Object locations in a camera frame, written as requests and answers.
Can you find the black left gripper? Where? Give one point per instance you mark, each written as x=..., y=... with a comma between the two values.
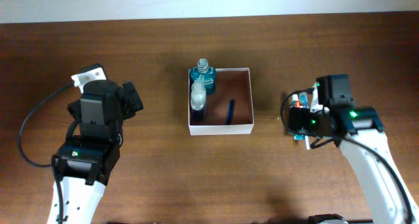
x=127, y=109

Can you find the green white soap box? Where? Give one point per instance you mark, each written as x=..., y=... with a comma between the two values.
x=299, y=137

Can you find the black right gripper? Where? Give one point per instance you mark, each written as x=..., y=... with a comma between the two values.
x=298, y=118

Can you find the blue white toothbrush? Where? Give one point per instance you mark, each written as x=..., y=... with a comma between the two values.
x=304, y=104

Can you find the teal Listerine mouthwash bottle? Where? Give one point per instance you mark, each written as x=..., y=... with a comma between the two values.
x=209, y=73

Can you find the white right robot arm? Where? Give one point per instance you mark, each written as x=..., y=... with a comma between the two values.
x=359, y=134

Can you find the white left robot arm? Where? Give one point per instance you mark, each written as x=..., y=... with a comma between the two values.
x=82, y=165

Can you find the clear foam soap pump bottle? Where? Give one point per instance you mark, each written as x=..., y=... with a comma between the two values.
x=198, y=99

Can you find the pink white cardboard box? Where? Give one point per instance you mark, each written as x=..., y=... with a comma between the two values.
x=231, y=83

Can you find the red green toothpaste tube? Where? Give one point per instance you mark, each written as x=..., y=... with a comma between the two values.
x=295, y=102

